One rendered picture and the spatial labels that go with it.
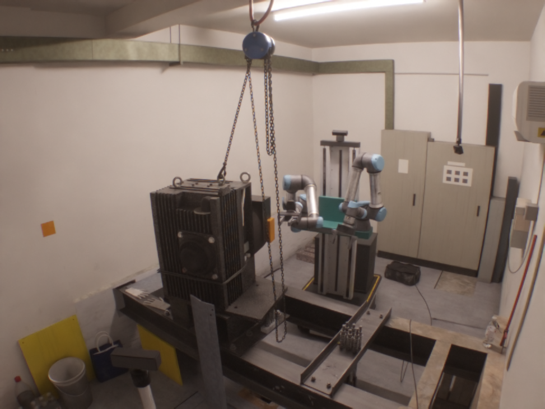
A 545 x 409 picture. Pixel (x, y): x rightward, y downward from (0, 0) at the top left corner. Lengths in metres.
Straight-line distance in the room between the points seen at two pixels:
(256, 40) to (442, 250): 3.61
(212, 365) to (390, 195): 3.24
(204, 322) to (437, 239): 3.33
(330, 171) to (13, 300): 2.69
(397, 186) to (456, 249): 1.10
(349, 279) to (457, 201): 1.83
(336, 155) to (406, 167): 1.66
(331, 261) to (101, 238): 2.04
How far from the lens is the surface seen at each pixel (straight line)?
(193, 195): 2.16
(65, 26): 2.90
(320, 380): 2.09
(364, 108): 4.94
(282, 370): 2.15
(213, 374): 2.39
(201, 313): 2.11
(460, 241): 4.68
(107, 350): 3.13
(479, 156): 4.41
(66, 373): 3.17
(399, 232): 4.82
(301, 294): 2.86
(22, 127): 2.63
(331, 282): 3.49
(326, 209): 3.14
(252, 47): 1.94
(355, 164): 2.75
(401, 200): 4.69
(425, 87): 4.70
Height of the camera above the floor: 2.12
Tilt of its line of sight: 16 degrees down
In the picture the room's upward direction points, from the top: 2 degrees counter-clockwise
